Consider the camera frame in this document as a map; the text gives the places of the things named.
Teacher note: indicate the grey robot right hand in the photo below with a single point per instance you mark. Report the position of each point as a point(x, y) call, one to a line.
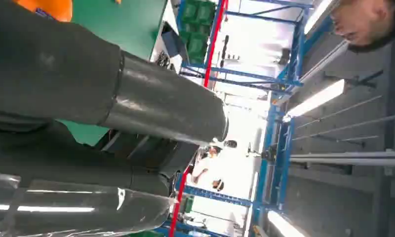
point(53, 72)

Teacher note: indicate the green table mat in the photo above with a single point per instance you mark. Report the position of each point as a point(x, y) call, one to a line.
point(128, 23)

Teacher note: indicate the white table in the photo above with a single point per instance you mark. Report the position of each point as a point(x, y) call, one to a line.
point(171, 19)

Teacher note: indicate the green plastic crate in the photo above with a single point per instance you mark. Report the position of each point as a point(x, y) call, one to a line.
point(197, 47)
point(197, 13)

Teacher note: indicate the red pole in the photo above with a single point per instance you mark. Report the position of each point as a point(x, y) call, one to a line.
point(214, 39)
point(179, 199)

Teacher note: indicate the person in background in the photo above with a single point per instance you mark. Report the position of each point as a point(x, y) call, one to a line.
point(202, 165)

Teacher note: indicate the blue metal rack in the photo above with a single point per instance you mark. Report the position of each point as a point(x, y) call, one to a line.
point(294, 49)

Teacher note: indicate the white light tube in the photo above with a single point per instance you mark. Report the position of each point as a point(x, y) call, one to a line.
point(317, 14)
point(315, 99)
point(282, 225)

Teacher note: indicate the grey metal pipe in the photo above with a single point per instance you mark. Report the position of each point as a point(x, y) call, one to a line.
point(348, 158)

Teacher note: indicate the blue metal post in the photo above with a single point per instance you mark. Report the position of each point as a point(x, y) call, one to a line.
point(271, 157)

